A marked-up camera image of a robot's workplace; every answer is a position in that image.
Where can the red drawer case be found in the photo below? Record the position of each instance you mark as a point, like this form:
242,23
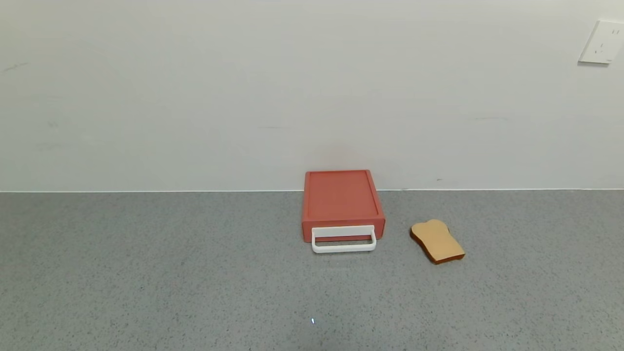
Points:
341,195

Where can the toy toast slice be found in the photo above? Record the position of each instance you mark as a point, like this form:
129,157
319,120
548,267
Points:
437,242

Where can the white wall socket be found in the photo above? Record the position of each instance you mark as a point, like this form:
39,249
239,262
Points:
602,41

